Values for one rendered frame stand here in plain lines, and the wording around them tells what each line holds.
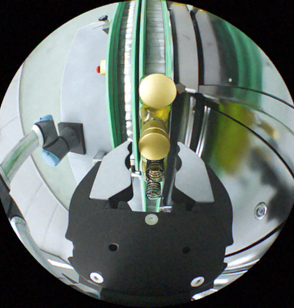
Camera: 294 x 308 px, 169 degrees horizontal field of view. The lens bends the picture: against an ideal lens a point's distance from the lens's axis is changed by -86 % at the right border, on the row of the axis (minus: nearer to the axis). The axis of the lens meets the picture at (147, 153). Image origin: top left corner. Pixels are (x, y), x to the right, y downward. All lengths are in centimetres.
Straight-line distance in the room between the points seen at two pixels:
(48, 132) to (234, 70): 65
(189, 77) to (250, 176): 35
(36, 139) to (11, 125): 322
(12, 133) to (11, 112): 60
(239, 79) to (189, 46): 25
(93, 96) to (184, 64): 44
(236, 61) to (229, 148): 19
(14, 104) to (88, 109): 341
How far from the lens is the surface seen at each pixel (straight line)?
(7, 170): 46
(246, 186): 17
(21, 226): 42
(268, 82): 20
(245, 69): 24
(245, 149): 17
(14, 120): 375
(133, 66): 31
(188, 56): 43
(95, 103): 59
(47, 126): 55
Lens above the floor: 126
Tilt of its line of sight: 57 degrees down
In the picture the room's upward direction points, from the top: 174 degrees counter-clockwise
